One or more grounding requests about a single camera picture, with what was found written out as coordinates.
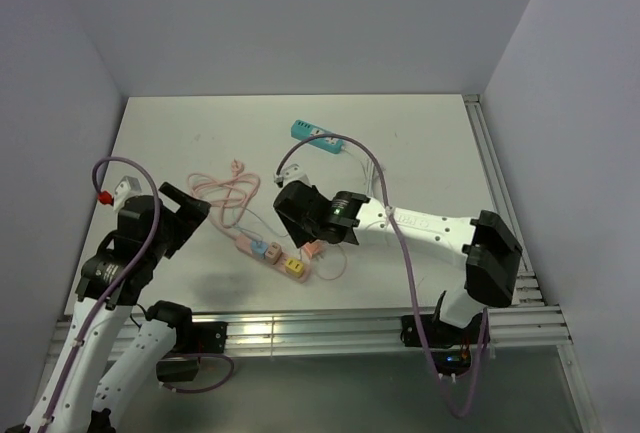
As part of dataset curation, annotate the salmon pink charger plug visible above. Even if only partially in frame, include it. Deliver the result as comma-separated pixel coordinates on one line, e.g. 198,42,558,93
302,240,325,259

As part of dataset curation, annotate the yellow charger plug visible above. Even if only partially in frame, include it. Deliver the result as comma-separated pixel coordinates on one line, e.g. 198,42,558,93
284,258,305,278

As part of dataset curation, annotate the blue charger plug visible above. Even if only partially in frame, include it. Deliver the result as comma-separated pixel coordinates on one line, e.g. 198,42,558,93
250,240,269,259

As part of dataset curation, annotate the pink power strip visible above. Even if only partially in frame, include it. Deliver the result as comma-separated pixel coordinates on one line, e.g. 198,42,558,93
234,234,312,283

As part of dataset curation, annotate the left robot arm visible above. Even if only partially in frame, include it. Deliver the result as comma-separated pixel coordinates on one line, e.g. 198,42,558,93
13,176,210,432

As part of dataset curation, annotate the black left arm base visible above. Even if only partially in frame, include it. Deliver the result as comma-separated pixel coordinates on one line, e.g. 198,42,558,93
155,321,235,394

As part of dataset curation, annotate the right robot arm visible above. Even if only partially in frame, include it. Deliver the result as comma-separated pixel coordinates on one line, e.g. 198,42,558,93
273,180,522,343

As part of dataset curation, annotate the teal power strip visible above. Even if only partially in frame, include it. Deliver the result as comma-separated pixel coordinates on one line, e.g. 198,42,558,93
290,119,344,155

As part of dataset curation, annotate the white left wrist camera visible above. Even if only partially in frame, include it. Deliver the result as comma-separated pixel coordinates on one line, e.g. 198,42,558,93
97,176,142,212

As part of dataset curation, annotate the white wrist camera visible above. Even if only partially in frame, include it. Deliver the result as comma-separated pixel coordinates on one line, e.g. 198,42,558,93
274,164,310,188
97,176,142,212

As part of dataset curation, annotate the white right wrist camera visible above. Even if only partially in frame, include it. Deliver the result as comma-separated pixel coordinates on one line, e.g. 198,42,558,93
274,164,310,188

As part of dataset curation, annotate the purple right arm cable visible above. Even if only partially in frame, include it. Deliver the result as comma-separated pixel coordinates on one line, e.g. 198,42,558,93
277,132,490,419

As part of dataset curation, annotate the aluminium frame rail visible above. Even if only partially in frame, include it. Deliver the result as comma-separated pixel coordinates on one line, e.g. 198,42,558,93
24,94,601,433

